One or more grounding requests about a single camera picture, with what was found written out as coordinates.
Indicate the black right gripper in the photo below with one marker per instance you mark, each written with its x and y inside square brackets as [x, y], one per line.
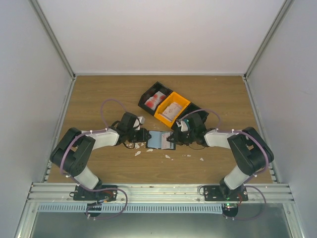
[178, 139]

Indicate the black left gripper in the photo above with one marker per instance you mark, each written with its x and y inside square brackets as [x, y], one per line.
[143, 138]

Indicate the black leather card holder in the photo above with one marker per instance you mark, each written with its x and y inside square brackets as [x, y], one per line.
[158, 140]

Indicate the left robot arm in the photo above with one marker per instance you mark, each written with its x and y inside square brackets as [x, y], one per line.
[73, 151]

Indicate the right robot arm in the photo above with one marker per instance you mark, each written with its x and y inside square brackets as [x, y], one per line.
[251, 153]

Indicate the white pink card stack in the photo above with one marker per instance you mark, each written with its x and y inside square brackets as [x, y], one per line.
[172, 111]

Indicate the red white card stack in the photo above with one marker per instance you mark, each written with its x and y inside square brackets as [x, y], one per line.
[154, 100]

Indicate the black bin with red cards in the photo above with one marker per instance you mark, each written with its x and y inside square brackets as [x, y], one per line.
[150, 92]

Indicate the yellow plastic bin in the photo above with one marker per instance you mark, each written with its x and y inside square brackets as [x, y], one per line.
[173, 97]

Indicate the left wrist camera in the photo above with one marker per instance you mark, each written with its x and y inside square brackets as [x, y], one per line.
[139, 121]

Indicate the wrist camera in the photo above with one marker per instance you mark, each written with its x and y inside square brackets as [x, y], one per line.
[139, 121]
[183, 125]

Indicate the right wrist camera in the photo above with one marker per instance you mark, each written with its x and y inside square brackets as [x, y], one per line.
[183, 125]

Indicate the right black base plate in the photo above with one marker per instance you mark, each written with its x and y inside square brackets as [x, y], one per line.
[220, 193]

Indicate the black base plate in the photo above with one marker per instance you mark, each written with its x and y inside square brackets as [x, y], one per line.
[220, 193]
[80, 194]

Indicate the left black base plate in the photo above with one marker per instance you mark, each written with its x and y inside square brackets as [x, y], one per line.
[80, 194]

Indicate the grey slotted cable duct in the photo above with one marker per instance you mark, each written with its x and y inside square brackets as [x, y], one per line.
[133, 208]

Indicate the aluminium front rail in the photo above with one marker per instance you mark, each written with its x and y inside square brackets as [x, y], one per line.
[154, 193]

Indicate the aluminium frame post left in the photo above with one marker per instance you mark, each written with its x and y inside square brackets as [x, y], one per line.
[50, 33]

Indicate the aluminium frame post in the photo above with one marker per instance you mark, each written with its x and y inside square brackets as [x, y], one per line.
[270, 33]
[50, 33]

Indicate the aluminium frame post right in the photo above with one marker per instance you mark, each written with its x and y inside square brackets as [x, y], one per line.
[270, 33]

